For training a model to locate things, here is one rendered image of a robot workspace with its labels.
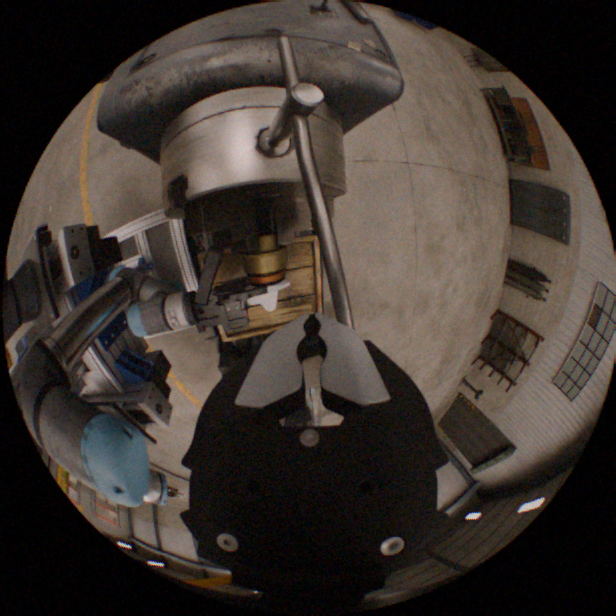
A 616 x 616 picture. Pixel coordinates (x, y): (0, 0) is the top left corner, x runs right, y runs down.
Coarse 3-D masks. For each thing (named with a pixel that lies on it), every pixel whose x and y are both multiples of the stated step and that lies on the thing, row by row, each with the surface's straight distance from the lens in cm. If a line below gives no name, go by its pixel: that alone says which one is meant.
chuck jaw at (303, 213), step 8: (280, 200) 33; (288, 200) 33; (296, 200) 33; (304, 200) 33; (328, 200) 34; (280, 208) 33; (288, 208) 33; (296, 208) 33; (304, 208) 33; (280, 216) 33; (288, 216) 33; (296, 216) 33; (304, 216) 33; (280, 224) 33; (288, 224) 33; (296, 224) 33; (304, 224) 33; (280, 232) 33; (288, 232) 33; (280, 240) 33; (288, 240) 33
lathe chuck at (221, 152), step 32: (192, 128) 25; (224, 128) 22; (256, 128) 22; (320, 128) 25; (160, 160) 33; (192, 160) 23; (224, 160) 21; (256, 160) 20; (288, 160) 21; (320, 160) 23; (192, 192) 22; (224, 192) 22; (256, 192) 25; (288, 192) 27
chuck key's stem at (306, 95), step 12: (300, 84) 15; (288, 96) 14; (300, 96) 14; (312, 96) 14; (288, 108) 15; (300, 108) 14; (312, 108) 14; (276, 120) 17; (288, 120) 16; (276, 132) 18; (288, 132) 17; (276, 144) 20
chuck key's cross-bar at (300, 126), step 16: (288, 48) 20; (288, 64) 18; (288, 80) 17; (304, 128) 14; (304, 144) 14; (304, 160) 13; (304, 176) 13; (320, 192) 12; (320, 208) 12; (320, 224) 12; (320, 240) 12; (336, 240) 12; (336, 256) 12; (336, 272) 12; (336, 288) 12; (336, 304) 12; (352, 320) 13
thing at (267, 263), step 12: (264, 240) 32; (276, 240) 33; (240, 252) 35; (252, 252) 33; (264, 252) 31; (276, 252) 31; (252, 264) 32; (264, 264) 31; (276, 264) 32; (252, 276) 34; (264, 276) 33; (276, 276) 33
